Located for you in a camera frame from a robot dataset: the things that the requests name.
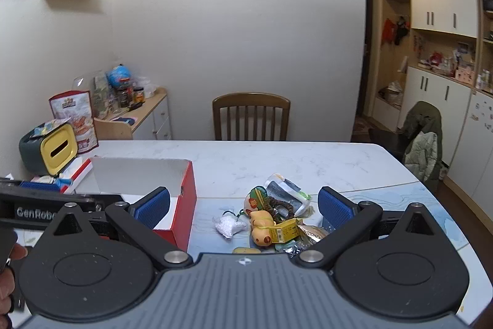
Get colourful small packet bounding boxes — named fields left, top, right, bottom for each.
left=29, top=121, right=62, bottom=139

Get pile of counter items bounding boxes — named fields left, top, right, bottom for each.
left=414, top=43, right=477, bottom=84

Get white refrigerator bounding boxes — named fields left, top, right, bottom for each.
left=443, top=88, right=493, bottom=214

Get dark hanging bag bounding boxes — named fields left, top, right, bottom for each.
left=395, top=16, right=409, bottom=46

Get small yellow box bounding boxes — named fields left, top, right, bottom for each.
left=268, top=218, right=303, bottom=243

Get person's left hand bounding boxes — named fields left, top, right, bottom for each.
left=0, top=245, right=29, bottom=316

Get red hanging cloth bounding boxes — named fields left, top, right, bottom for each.
left=382, top=19, right=397, bottom=44

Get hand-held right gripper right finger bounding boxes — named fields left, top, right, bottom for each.
left=298, top=186, right=447, bottom=270

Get red printed snack bag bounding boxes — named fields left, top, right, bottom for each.
left=48, top=90, right=99, bottom=154

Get clear plastic bag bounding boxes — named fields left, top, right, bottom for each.
left=136, top=76, right=158, bottom=98

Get brown foil packet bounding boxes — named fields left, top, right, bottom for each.
left=296, top=223, right=330, bottom=242

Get grey tissue box yellow lid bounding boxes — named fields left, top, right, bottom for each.
left=18, top=122, right=79, bottom=177

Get white lower cabinet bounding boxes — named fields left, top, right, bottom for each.
left=375, top=65, right=472, bottom=181

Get dark glass jar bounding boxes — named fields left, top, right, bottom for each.
left=116, top=84, right=132, bottom=108

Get yellow round-headed toy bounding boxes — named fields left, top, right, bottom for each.
left=244, top=197, right=277, bottom=247

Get green jacket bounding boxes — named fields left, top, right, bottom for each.
left=402, top=101, right=443, bottom=183

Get light wooden child chair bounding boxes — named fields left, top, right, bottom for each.
left=93, top=117, right=133, bottom=141

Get brown wooden chair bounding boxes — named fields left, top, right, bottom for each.
left=212, top=93, right=291, bottom=142

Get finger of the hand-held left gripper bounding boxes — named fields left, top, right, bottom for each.
left=0, top=178, right=61, bottom=194

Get blue globe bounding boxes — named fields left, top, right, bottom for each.
left=107, top=64, right=133, bottom=88

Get white side cabinet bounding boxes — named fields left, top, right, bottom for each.
left=112, top=87, right=173, bottom=141

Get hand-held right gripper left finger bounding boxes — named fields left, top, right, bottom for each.
left=44, top=187, right=193, bottom=270

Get teal packet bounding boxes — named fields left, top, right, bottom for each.
left=275, top=242, right=306, bottom=255

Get clear bag with greenery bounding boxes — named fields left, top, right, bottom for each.
left=92, top=71, right=116, bottom=117

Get red cardboard box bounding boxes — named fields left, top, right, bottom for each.
left=62, top=156, right=198, bottom=253

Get white toy with metal disc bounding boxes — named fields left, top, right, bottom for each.
left=212, top=212, right=247, bottom=239

